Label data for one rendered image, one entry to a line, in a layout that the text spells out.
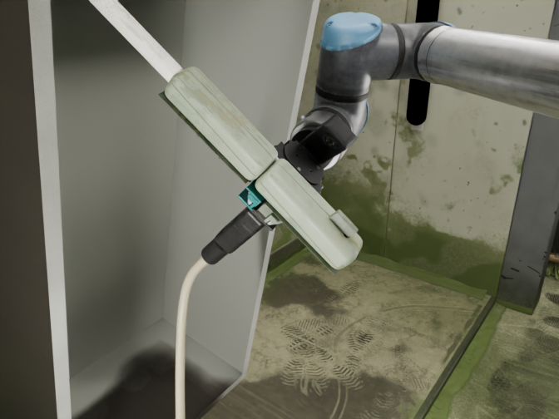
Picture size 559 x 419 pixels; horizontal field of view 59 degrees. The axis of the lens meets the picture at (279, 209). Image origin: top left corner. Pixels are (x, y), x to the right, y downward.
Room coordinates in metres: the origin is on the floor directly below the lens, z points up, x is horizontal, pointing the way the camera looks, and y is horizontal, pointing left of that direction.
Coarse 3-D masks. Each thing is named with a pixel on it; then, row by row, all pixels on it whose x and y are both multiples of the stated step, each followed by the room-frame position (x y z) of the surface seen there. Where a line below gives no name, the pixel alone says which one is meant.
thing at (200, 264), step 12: (204, 264) 0.66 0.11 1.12; (192, 276) 0.67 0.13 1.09; (180, 300) 0.68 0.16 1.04; (180, 312) 0.67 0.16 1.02; (180, 324) 0.67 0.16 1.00; (180, 336) 0.67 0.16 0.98; (180, 348) 0.66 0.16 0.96; (180, 360) 0.66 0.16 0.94; (180, 372) 0.65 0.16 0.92; (180, 384) 0.65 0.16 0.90; (180, 396) 0.64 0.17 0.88; (180, 408) 0.64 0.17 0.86
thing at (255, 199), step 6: (252, 186) 0.58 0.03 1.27; (246, 192) 0.59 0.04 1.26; (252, 192) 0.57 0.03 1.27; (258, 192) 0.58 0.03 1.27; (240, 198) 0.58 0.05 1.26; (246, 198) 0.59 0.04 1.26; (252, 198) 0.57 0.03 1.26; (258, 198) 0.57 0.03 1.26; (264, 198) 0.58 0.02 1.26; (246, 204) 0.58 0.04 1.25; (252, 204) 0.57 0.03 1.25; (258, 204) 0.58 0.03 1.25
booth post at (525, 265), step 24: (552, 24) 2.23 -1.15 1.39; (552, 120) 2.18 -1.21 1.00; (528, 144) 2.23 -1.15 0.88; (552, 144) 2.17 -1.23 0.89; (528, 168) 2.22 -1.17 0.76; (552, 168) 2.16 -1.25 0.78; (528, 192) 2.20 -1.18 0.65; (552, 192) 2.15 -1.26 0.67; (528, 216) 2.19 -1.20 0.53; (552, 216) 2.13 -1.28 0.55; (528, 240) 2.18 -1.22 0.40; (552, 240) 2.24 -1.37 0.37; (504, 264) 2.23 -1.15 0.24; (528, 264) 2.17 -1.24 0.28; (504, 288) 2.22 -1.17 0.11; (528, 288) 2.15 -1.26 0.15; (528, 312) 2.14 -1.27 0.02
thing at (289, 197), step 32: (96, 0) 0.63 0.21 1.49; (128, 32) 0.62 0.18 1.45; (160, 64) 0.61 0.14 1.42; (160, 96) 0.61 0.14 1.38; (192, 96) 0.58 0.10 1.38; (224, 96) 0.61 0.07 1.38; (192, 128) 0.59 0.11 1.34; (224, 128) 0.57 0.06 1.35; (224, 160) 0.58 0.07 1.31; (256, 160) 0.56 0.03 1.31; (288, 192) 0.55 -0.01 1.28; (256, 224) 0.59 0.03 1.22; (288, 224) 0.56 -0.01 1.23; (320, 224) 0.54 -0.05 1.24; (352, 224) 0.55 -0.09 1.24; (224, 256) 0.64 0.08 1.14; (320, 256) 0.55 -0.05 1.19; (352, 256) 0.53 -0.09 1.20
